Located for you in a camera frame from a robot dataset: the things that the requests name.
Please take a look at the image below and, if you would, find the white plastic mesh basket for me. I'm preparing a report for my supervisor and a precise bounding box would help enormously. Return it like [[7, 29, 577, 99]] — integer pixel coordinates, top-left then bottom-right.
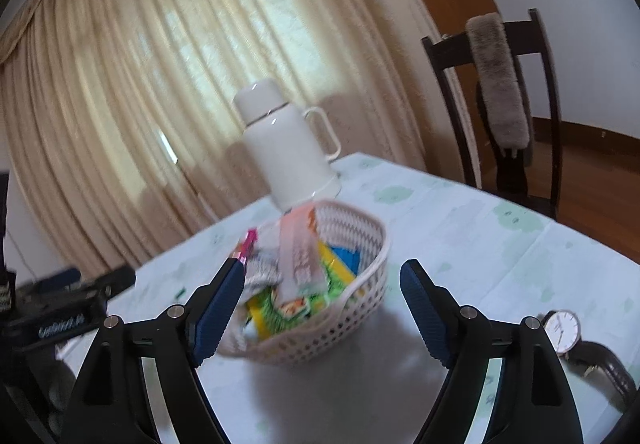
[[215, 199, 392, 366]]

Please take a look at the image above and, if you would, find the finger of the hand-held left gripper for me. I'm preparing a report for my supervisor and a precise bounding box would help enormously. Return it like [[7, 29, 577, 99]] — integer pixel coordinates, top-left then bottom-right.
[[70, 264, 137, 305], [17, 266, 82, 297]]

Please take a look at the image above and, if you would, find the dark wooden chair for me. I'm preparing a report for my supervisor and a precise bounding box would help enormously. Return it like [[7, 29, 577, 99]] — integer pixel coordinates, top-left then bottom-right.
[[421, 9, 563, 222]]

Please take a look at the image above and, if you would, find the blue snack packet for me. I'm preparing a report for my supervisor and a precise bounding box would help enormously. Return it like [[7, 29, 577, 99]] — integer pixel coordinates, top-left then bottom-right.
[[330, 246, 362, 277]]

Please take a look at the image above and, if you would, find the green snack bag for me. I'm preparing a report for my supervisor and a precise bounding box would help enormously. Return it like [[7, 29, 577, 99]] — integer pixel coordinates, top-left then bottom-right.
[[245, 241, 358, 341]]

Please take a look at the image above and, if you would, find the grey fuzzy chair cover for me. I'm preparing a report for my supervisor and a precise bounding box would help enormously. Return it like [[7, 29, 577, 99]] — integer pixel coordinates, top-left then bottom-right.
[[466, 12, 531, 157]]

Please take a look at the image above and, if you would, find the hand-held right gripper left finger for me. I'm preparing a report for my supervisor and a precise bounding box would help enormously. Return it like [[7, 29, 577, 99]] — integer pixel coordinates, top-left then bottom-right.
[[60, 256, 247, 444]]

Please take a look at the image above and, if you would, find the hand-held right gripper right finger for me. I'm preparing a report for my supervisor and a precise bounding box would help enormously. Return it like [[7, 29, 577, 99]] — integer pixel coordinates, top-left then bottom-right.
[[399, 259, 585, 444]]

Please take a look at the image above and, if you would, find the brown wafer snack bar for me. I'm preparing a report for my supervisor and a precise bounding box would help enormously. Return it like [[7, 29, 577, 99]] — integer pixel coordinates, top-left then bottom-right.
[[277, 204, 328, 310]]

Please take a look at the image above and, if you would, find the beige patterned curtain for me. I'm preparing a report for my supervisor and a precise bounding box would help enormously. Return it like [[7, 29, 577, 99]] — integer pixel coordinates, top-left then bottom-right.
[[0, 0, 441, 270]]

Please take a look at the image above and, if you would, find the brown strap wristwatch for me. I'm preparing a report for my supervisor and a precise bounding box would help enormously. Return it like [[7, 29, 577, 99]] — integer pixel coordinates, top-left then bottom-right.
[[537, 309, 638, 412]]

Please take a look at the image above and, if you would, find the cream thermos jug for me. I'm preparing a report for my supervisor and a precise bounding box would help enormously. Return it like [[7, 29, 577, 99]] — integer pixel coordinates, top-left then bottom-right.
[[232, 77, 343, 212]]

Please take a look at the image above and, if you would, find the grey fuzzy cloth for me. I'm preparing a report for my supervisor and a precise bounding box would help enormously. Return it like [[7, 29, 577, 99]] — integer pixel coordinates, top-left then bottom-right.
[[45, 359, 81, 430]]

